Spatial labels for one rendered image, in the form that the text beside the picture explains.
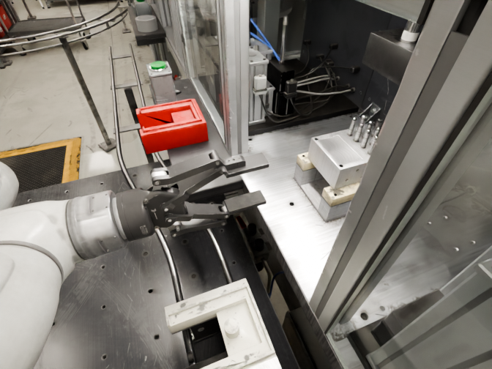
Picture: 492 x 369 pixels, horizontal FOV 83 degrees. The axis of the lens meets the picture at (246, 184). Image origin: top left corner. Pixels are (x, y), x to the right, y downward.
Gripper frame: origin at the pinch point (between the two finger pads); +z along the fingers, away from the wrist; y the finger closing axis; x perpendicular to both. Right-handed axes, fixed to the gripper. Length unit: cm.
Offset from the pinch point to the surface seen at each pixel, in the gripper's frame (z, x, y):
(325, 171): 14.4, -0.8, -1.4
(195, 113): -2.2, 32.1, -4.2
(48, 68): -113, 348, -99
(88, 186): -38, 48, -33
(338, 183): 15.0, -4.1, -1.5
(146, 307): -25.1, 1.1, -32.8
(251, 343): -7.0, -19.0, -14.4
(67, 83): -90, 300, -99
